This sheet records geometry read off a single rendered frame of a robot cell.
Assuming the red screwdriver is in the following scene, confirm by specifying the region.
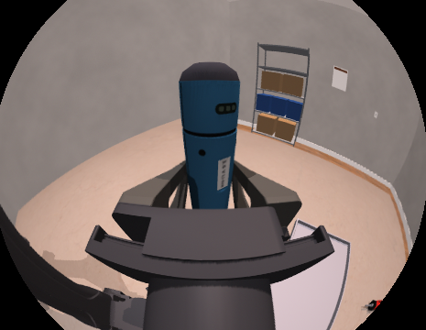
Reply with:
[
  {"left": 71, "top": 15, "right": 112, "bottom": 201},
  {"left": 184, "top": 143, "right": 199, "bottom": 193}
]
[{"left": 366, "top": 300, "right": 382, "bottom": 311}]

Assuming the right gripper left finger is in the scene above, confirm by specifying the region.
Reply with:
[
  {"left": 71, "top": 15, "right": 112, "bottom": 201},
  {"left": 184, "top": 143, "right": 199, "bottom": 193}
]
[{"left": 118, "top": 160, "right": 188, "bottom": 209}]

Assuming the dark blue electric screwdriver barrel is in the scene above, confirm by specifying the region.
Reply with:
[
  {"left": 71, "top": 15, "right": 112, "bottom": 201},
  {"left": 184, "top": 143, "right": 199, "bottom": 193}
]
[{"left": 179, "top": 62, "right": 240, "bottom": 209}]

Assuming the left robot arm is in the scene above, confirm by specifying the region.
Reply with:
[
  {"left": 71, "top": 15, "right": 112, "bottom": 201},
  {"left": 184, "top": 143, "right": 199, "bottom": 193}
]
[{"left": 0, "top": 204, "right": 147, "bottom": 330}]

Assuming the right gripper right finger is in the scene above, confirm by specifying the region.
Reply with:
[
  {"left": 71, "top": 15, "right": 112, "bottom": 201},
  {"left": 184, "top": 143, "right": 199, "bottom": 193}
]
[{"left": 232, "top": 160, "right": 302, "bottom": 227}]

